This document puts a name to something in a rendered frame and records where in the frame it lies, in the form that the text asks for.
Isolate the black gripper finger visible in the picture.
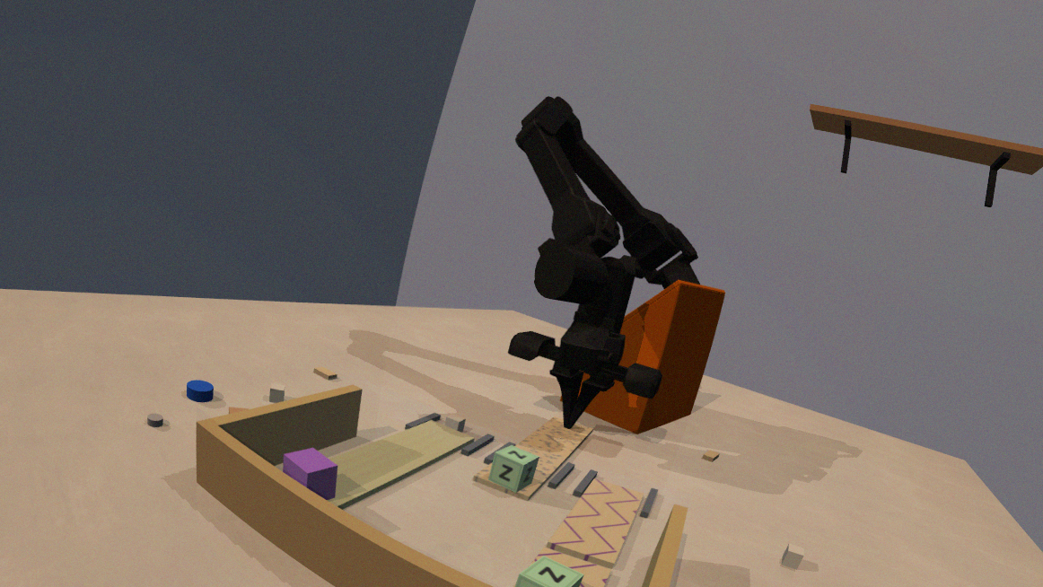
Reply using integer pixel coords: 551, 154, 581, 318
567, 380, 615, 429
549, 370, 583, 429

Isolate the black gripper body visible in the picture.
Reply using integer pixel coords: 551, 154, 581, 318
508, 304, 662, 399

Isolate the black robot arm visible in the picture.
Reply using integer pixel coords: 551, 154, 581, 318
515, 96, 700, 375

